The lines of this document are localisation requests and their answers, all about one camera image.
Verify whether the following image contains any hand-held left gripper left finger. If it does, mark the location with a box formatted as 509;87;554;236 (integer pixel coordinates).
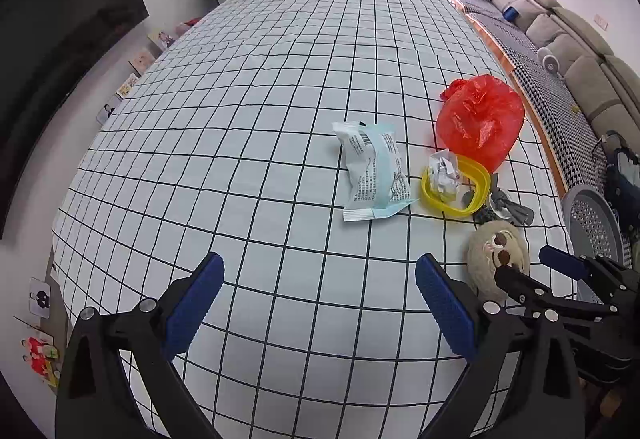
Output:
55;251;226;439

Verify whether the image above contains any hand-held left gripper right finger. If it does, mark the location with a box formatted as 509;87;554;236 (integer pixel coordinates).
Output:
415;253;586;439

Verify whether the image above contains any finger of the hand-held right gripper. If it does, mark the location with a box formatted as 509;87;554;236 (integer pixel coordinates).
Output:
495;263;562;316
539;245;640;303

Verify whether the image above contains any beige plush sloth toy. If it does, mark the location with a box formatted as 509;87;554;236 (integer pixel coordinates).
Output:
467;220;531;292

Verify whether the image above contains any grey plastic toy piece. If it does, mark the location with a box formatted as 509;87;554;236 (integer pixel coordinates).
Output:
487;184;535;226

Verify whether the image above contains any yellow plastic ring container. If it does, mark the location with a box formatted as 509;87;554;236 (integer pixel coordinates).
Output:
421;154;492;218

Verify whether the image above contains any clear wrapper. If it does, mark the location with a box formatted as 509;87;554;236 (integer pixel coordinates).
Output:
427;150;460;197

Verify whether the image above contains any white and teal snack packet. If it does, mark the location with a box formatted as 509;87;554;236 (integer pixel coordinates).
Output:
332;120;420;223

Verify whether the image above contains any red plastic bag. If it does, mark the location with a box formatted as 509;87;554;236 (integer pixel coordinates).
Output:
436;74;526;174

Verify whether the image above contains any grey perforated stool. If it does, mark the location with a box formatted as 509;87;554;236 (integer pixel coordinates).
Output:
560;184;627;305

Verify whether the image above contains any white cat picture card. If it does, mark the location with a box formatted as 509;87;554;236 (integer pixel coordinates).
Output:
28;277;52;319

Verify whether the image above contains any red figure picture card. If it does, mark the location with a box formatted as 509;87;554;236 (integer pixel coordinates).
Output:
21;336;61;387

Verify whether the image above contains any houndstooth sofa cover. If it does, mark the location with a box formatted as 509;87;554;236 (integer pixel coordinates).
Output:
436;0;608;194

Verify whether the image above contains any beige sofa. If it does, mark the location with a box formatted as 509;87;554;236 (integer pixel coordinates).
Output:
492;0;640;132

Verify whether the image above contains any white round device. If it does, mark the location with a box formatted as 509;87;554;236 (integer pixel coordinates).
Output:
537;48;563;76

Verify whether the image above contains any white grid tablecloth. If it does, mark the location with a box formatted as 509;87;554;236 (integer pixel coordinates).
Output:
50;0;581;435

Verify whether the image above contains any black television screen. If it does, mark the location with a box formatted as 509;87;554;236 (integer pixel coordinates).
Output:
0;0;150;240

